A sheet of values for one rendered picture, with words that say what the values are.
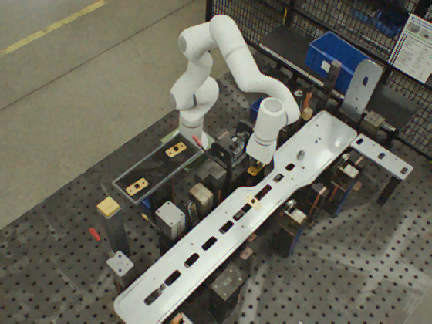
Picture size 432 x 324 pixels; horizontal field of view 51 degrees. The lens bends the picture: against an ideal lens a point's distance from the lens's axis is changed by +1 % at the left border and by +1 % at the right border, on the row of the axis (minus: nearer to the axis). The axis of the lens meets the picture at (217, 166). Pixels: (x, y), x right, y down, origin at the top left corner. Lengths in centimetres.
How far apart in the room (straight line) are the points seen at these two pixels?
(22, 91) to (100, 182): 171
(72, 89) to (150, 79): 62
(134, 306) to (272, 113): 86
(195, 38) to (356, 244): 125
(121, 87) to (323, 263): 228
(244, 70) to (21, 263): 135
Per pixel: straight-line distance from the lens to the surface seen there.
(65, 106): 374
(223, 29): 162
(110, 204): 178
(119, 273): 176
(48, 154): 347
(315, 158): 215
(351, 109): 236
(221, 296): 174
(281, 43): 262
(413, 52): 239
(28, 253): 229
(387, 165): 224
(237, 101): 272
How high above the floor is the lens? 268
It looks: 55 degrees down
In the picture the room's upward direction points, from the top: 5 degrees clockwise
